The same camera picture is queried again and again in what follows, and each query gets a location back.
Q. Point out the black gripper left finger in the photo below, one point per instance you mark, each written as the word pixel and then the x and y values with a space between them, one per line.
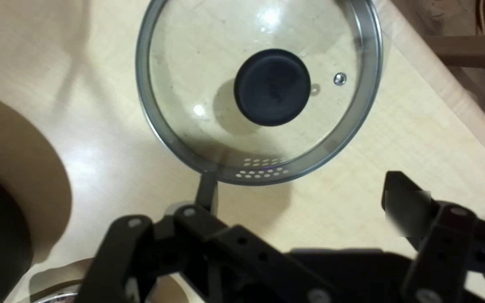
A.
pixel 223 264

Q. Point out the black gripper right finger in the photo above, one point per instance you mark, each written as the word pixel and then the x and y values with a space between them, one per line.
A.
pixel 449 241

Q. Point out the glass pot lid black knob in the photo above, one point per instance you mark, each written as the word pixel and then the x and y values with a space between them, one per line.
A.
pixel 259 91

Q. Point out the wooden chair left side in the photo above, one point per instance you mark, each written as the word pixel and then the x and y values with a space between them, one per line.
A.
pixel 456 32

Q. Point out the wooden dining table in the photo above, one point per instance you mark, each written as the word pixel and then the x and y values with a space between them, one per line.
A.
pixel 77 150

